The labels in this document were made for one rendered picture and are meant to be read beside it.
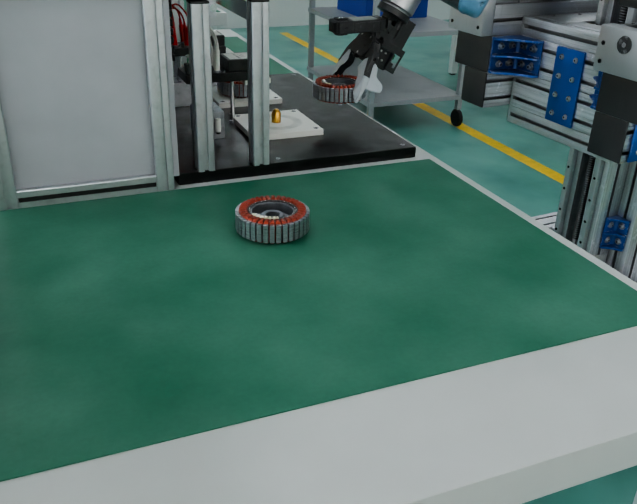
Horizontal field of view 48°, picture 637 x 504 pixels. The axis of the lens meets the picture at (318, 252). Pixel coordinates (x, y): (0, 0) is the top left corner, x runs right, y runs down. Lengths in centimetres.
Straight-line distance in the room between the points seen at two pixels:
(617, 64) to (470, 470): 104
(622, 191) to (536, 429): 132
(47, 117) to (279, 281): 47
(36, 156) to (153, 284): 35
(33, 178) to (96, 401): 54
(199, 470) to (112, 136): 68
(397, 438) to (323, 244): 42
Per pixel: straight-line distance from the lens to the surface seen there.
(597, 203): 199
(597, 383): 85
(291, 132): 145
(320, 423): 73
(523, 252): 110
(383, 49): 155
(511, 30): 193
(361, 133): 149
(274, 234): 104
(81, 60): 119
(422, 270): 101
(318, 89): 151
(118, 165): 124
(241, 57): 144
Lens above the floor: 122
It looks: 27 degrees down
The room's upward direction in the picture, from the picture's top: 2 degrees clockwise
